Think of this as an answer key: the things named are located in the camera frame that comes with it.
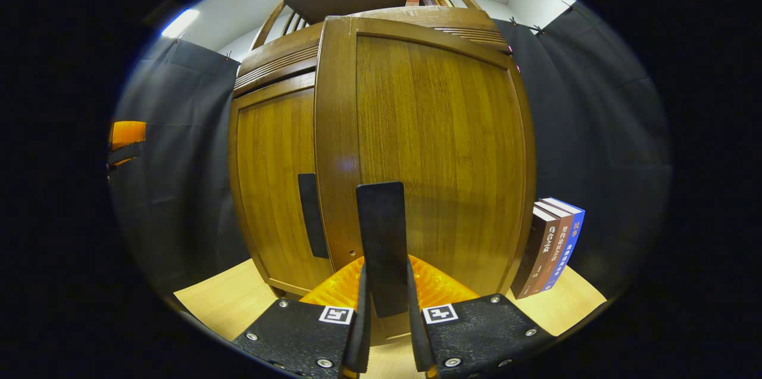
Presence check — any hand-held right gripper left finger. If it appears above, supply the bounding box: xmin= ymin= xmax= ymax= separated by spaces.
xmin=231 ymin=255 xmax=373 ymax=379

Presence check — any black backdrop cloth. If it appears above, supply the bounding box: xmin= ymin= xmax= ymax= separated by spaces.
xmin=107 ymin=1 xmax=673 ymax=308

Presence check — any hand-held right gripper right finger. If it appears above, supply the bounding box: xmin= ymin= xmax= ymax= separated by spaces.
xmin=407 ymin=255 xmax=557 ymax=379

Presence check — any wooden cabinet drawer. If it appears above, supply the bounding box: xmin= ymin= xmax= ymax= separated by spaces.
xmin=233 ymin=5 xmax=514 ymax=97

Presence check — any wooden shoe cabinet door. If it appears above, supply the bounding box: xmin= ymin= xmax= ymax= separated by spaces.
xmin=314 ymin=15 xmax=536 ymax=341
xmin=229 ymin=73 xmax=334 ymax=297

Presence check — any small ceiling light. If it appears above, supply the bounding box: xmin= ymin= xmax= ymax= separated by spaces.
xmin=161 ymin=8 xmax=201 ymax=39

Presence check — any dark brown thick book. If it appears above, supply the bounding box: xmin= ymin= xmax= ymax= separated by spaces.
xmin=511 ymin=206 xmax=561 ymax=300

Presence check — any blue thick book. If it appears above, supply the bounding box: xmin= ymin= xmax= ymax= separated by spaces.
xmin=542 ymin=197 xmax=586 ymax=292

